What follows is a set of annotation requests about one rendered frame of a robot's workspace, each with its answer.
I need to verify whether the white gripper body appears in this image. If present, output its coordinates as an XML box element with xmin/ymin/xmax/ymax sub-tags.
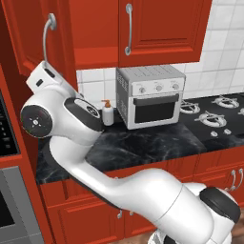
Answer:
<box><xmin>37</xmin><ymin>61</ymin><xmax>64</xmax><ymax>82</ymax></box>

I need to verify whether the red open cabinet door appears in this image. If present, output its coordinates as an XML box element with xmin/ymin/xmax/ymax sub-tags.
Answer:
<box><xmin>0</xmin><ymin>0</ymin><xmax>78</xmax><ymax>91</ymax></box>

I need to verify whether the red tall appliance cabinet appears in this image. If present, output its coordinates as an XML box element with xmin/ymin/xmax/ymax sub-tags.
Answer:
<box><xmin>0</xmin><ymin>63</ymin><xmax>55</xmax><ymax>244</ymax></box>

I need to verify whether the red closed cabinet door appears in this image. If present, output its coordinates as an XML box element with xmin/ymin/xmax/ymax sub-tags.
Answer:
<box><xmin>118</xmin><ymin>0</ymin><xmax>214</xmax><ymax>68</ymax></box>

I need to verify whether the red base cabinet door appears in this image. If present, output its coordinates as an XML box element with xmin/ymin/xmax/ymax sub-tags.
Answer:
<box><xmin>123</xmin><ymin>209</ymin><xmax>159</xmax><ymax>239</ymax></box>
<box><xmin>46</xmin><ymin>197</ymin><xmax>126</xmax><ymax>244</ymax></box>
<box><xmin>193</xmin><ymin>167</ymin><xmax>238</xmax><ymax>198</ymax></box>

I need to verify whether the white soap dispenser bottle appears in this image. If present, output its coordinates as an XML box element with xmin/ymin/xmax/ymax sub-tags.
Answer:
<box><xmin>101</xmin><ymin>99</ymin><xmax>115</xmax><ymax>127</ymax></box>

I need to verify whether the black built-in microwave oven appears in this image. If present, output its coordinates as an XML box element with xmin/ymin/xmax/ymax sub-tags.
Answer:
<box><xmin>0</xmin><ymin>91</ymin><xmax>21</xmax><ymax>157</ymax></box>

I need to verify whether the silver toaster oven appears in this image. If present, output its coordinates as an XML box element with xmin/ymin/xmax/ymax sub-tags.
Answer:
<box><xmin>114</xmin><ymin>64</ymin><xmax>187</xmax><ymax>131</ymax></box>

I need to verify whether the red drawer front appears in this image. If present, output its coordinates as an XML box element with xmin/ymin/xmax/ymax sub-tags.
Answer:
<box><xmin>39</xmin><ymin>177</ymin><xmax>119</xmax><ymax>209</ymax></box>
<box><xmin>193</xmin><ymin>145</ymin><xmax>244</xmax><ymax>176</ymax></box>
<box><xmin>105</xmin><ymin>154</ymin><xmax>200</xmax><ymax>183</ymax></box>

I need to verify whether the grey built-in oven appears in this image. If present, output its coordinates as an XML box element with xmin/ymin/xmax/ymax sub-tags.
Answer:
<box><xmin>0</xmin><ymin>166</ymin><xmax>46</xmax><ymax>244</ymax></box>

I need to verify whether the black gas hob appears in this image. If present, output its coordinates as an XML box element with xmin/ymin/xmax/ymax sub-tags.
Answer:
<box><xmin>178</xmin><ymin>92</ymin><xmax>244</xmax><ymax>153</ymax></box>

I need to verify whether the curved silver door handle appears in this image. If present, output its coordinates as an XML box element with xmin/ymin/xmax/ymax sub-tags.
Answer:
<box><xmin>42</xmin><ymin>12</ymin><xmax>58</xmax><ymax>65</ymax></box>

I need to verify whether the red wall cabinet carcass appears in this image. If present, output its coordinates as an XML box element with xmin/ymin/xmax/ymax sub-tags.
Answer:
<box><xmin>68</xmin><ymin>0</ymin><xmax>120</xmax><ymax>71</ymax></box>

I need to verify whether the straight silver door handle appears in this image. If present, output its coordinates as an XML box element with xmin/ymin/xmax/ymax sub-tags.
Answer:
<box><xmin>124</xmin><ymin>3</ymin><xmax>134</xmax><ymax>57</ymax></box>

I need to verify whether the silver base cabinet handle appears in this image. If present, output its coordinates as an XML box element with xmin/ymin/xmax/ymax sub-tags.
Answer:
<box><xmin>224</xmin><ymin>169</ymin><xmax>238</xmax><ymax>193</ymax></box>
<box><xmin>235</xmin><ymin>168</ymin><xmax>244</xmax><ymax>193</ymax></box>

